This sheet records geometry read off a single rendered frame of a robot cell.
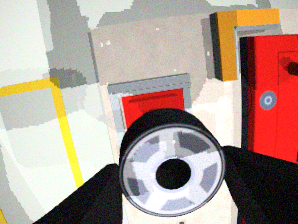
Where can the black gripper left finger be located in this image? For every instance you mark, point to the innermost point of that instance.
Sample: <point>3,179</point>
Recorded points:
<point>97,201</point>

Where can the black tyre with silver rim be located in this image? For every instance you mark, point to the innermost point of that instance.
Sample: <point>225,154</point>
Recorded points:
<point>158,136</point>

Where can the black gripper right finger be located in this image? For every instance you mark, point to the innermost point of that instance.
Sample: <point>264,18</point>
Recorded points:
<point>264,188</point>

